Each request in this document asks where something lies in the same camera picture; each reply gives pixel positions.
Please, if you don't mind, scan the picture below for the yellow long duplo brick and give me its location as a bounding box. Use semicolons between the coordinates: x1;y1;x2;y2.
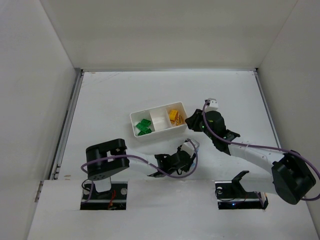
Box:
169;109;179;122

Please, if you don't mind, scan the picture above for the white divided plastic tray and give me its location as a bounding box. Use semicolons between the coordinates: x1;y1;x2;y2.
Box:
129;102;187;142

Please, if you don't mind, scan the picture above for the green square duplo brick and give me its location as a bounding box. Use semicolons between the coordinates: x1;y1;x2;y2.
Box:
140;118;152;128

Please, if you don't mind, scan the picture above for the green duplo base plate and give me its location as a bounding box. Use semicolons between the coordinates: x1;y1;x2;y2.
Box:
136;123;152;134

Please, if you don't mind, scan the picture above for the small green duplo plate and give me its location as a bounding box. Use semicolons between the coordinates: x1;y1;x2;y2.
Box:
138;131;146;136

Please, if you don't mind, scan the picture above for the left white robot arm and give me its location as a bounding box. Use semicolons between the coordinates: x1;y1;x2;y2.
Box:
81;138;200;193

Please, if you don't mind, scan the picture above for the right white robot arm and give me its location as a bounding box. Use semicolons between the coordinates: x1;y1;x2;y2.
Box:
185;109;320;205

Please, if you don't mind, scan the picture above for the yellow striped duplo brick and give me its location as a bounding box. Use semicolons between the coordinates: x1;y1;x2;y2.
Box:
175;114;184;126

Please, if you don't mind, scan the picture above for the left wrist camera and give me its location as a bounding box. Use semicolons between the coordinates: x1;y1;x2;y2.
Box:
180;139;200;156

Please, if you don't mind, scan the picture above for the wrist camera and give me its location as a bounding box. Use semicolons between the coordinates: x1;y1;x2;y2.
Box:
204;98;219;112
180;139;200;156

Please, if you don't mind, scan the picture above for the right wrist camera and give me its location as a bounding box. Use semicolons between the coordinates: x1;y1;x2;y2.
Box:
204;98;219;112

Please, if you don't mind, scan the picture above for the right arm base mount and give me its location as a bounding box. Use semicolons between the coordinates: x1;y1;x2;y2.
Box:
214;170;269;210

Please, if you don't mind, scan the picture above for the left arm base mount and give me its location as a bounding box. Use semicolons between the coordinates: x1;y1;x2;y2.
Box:
80;181;128;211

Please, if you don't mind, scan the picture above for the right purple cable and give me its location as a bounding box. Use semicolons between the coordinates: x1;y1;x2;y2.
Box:
202;99;320;202

